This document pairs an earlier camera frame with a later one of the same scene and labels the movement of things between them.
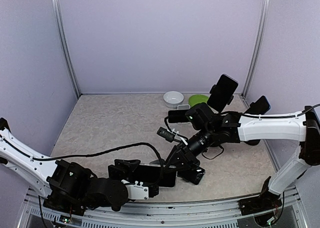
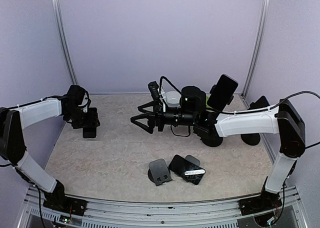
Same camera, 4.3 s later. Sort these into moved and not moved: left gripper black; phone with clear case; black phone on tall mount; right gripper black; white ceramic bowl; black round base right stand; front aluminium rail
Moved: phone with clear case; right gripper black; left gripper black
Not moved: front aluminium rail; white ceramic bowl; black round base right stand; black phone on tall mount
